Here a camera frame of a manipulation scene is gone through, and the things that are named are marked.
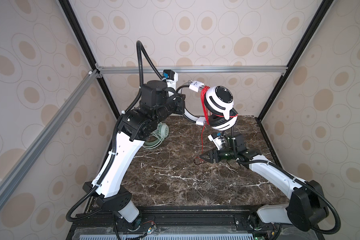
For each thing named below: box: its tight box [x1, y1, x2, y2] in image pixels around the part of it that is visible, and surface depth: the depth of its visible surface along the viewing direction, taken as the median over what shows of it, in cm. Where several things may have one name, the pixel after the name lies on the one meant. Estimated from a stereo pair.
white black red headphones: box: [176, 80, 239, 131], surface depth 48 cm
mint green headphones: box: [142, 122, 169, 150], surface depth 104 cm
